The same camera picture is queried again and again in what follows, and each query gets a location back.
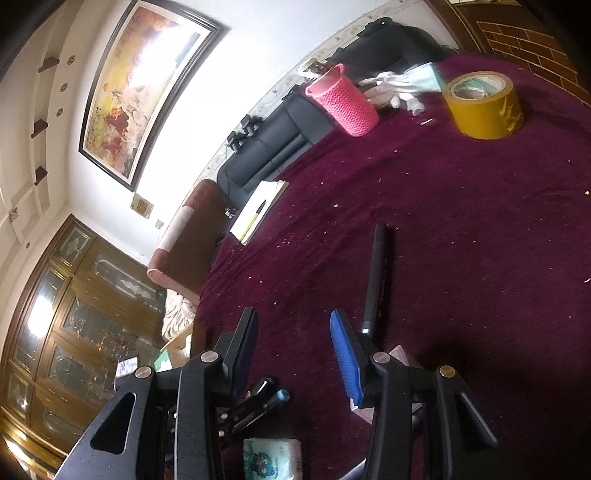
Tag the white gloves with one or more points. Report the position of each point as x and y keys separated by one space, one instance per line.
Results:
x=392 y=83

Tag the black leather sofa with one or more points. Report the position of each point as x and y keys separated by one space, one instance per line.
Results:
x=295 y=129

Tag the yellow pen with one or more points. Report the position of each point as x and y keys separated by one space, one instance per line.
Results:
x=255 y=214

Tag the framed wall painting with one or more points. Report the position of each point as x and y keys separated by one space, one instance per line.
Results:
x=143 y=87

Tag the brown armchair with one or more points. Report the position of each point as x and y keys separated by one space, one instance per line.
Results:
x=194 y=240

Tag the patterned beige blanket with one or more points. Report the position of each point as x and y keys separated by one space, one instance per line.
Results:
x=178 y=316

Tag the small framed picture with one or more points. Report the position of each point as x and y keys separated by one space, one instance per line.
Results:
x=142 y=205

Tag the pink crochet covered bottle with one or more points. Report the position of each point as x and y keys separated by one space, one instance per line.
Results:
x=346 y=101

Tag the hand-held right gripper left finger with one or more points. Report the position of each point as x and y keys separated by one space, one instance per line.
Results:
x=244 y=350

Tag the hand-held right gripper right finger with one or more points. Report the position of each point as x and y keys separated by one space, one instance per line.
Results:
x=346 y=360

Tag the wooden glass door cabinet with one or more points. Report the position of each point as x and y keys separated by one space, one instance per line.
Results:
x=69 y=323

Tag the teal cartoon tissue pack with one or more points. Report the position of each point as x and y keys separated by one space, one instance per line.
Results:
x=272 y=457

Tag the white notebook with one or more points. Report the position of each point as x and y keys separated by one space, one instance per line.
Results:
x=265 y=198

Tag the teal cloth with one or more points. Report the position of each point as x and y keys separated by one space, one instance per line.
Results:
x=427 y=76

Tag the black charger device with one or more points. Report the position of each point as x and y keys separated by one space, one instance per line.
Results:
x=235 y=140
x=251 y=125

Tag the yellow tape roll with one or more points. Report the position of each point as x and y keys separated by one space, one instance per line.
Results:
x=485 y=115

